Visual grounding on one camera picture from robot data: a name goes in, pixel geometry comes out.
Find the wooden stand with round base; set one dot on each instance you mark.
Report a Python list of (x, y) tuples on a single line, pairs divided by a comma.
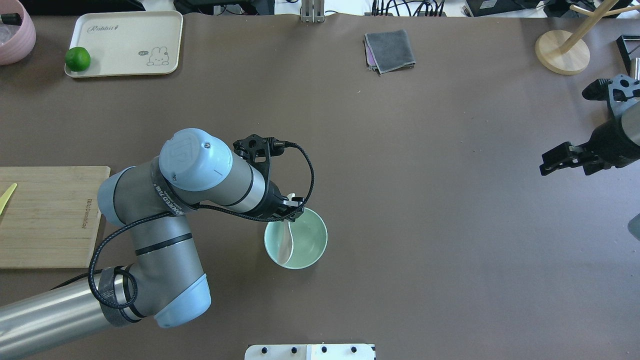
[(564, 52)]

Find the bamboo cutting board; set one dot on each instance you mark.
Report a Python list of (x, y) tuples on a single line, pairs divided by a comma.
[(51, 220)]

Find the green ceramic bowl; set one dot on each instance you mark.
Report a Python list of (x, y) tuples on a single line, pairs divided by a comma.
[(310, 238)]

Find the white ceramic spoon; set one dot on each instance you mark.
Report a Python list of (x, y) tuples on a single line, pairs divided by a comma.
[(285, 250)]

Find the white camera post with base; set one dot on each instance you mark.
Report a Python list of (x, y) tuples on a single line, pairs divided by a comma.
[(311, 351)]

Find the aluminium frame post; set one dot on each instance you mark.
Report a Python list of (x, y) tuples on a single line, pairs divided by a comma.
[(312, 11)]

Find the green lime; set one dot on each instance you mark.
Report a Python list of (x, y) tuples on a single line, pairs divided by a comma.
[(77, 59)]

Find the pink bowl with ice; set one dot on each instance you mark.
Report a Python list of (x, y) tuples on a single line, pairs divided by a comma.
[(22, 38)]

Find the beige rabbit tray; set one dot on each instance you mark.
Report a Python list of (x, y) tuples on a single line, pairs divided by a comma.
[(128, 43)]

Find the yellow plastic knife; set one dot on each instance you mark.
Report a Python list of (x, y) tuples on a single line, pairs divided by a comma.
[(4, 199)]

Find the grey folded cloth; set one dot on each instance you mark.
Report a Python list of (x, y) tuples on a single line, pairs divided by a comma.
[(389, 51)]

